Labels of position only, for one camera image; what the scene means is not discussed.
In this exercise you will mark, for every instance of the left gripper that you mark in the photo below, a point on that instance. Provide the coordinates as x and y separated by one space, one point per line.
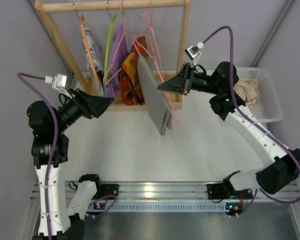
83 104

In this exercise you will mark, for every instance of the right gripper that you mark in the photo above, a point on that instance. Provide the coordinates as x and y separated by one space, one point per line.
187 79

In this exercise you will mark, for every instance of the grey trousers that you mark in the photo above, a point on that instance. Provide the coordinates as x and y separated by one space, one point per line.
156 103

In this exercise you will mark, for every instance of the orange camouflage trousers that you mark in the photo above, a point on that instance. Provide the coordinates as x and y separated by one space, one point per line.
129 84

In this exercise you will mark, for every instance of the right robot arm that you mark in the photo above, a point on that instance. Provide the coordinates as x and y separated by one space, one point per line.
280 164

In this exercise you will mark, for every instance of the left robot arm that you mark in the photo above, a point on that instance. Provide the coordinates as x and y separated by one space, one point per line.
60 220

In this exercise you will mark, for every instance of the newspaper print trousers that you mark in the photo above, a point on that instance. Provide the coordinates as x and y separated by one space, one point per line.
97 63

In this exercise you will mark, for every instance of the purple trousers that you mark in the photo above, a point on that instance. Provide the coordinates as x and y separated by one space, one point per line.
118 53

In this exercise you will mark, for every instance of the green hanger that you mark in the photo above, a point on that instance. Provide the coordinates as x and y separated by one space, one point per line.
113 18

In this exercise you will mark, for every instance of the orange hanger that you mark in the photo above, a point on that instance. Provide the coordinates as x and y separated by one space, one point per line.
86 45

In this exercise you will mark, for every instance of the beige garment in basket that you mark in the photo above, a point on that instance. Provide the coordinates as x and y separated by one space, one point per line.
248 90

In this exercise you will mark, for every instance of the white plastic basket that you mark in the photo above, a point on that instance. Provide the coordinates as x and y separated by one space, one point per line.
268 109

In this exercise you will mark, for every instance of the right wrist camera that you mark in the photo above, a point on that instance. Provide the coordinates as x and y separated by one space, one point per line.
194 52

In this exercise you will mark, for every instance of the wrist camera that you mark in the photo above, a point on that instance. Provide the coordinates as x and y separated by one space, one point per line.
194 52
58 82

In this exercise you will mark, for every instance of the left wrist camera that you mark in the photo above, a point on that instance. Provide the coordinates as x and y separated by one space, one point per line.
58 82

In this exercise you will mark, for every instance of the aluminium mounting rail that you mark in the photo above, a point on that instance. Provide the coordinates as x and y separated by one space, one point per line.
159 191

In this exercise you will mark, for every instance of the perforated cable duct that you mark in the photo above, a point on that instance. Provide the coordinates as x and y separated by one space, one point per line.
164 207

